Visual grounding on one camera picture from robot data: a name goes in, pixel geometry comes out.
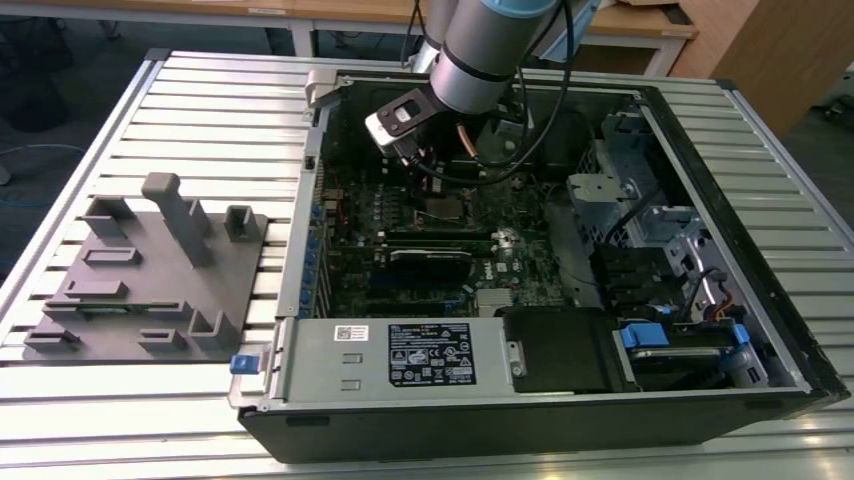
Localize hard disk in blue carrier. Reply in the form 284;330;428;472
614;322;748;394

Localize green motherboard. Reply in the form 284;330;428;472
312;167;602;319

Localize CPU socket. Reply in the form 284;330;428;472
412;187;487;234

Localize thin black case cable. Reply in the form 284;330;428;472
603;182;663;246

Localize black wire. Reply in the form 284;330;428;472
686;267;728;314

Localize black PC case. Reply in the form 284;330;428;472
225;67;852;464

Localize silver metal drive cage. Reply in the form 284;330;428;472
564;112;719;281

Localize silver power supply unit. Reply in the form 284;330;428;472
265;317;519;404

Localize wooden cabinet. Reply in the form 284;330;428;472
666;0;854;139

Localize CPU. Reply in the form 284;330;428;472
425;196;470;220

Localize grey case latch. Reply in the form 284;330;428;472
303;69;339;109

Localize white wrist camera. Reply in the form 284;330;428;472
363;88;445;166

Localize wooden desk white frame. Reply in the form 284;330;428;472
292;0;700;77
0;0;315;57

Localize black RAM slot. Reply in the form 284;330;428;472
384;229;492;241

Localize blue floor cable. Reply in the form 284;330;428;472
0;142;87;161

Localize black office chair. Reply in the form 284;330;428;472
0;24;75;134

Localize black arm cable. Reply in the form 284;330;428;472
409;0;576;187

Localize black fan shroud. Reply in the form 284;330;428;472
496;307;635;396

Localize black graphics card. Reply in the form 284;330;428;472
388;247;476;291

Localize grey parts rack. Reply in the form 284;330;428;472
21;172;272;362

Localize black plastic disk bay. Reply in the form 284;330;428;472
592;244;688;309

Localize black chair base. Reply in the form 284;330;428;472
823;94;854;124

